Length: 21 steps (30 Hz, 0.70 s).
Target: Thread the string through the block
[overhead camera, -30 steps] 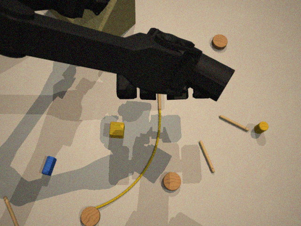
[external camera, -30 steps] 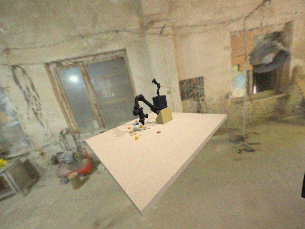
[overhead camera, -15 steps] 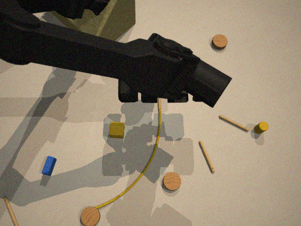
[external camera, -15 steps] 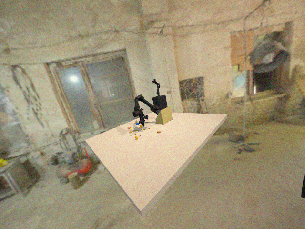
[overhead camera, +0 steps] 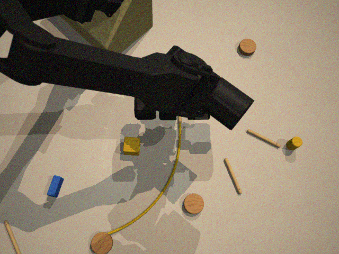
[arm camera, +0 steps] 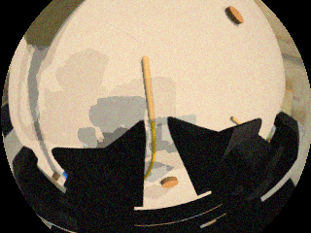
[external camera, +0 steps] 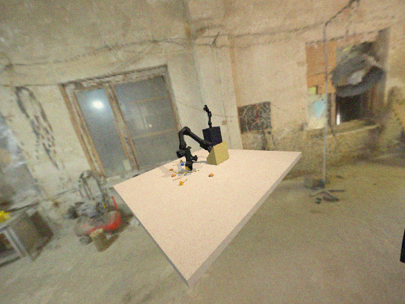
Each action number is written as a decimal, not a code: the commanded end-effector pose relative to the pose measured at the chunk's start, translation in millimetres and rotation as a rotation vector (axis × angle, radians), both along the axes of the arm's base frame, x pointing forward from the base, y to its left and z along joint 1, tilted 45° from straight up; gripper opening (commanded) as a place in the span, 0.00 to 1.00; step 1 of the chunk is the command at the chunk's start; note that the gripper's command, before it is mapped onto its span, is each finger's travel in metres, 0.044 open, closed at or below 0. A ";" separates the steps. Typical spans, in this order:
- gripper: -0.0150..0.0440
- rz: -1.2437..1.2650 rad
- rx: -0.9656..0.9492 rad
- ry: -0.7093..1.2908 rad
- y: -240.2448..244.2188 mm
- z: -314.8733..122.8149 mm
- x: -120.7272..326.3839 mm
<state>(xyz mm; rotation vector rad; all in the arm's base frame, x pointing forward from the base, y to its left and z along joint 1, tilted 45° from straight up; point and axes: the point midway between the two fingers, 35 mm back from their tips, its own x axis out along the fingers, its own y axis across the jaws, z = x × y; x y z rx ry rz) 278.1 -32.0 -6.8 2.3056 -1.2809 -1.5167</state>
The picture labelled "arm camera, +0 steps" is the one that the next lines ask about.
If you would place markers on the brown wooden disc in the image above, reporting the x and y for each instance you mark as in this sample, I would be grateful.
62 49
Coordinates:
169 182
234 15

